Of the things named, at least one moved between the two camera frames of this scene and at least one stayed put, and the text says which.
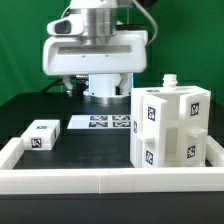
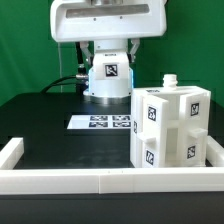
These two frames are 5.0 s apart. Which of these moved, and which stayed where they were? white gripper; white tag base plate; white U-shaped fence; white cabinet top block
Moved: white cabinet top block; white gripper
Stayed: white U-shaped fence; white tag base plate
